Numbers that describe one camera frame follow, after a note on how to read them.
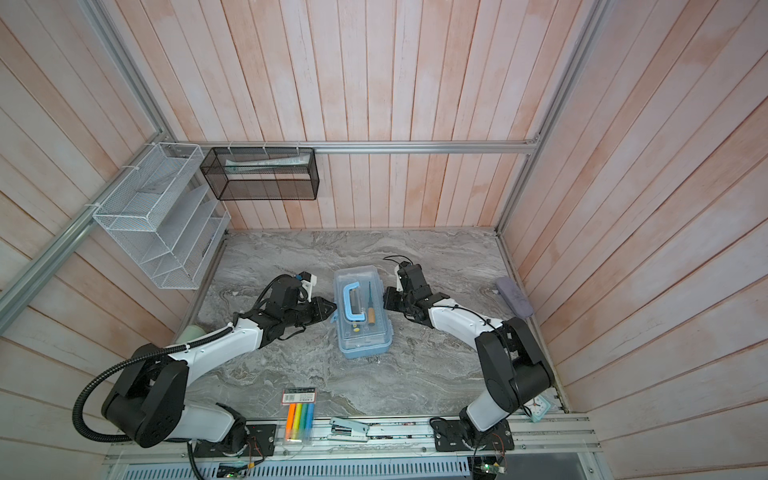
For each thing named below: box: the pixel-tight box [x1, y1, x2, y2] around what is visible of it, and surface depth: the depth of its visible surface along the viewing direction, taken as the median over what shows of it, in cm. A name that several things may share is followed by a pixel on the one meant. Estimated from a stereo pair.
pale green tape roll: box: [177, 325, 206, 344], surface depth 85 cm
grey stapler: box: [327, 417, 369, 442], surface depth 75 cm
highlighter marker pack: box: [281, 387, 317, 445], surface depth 78 cm
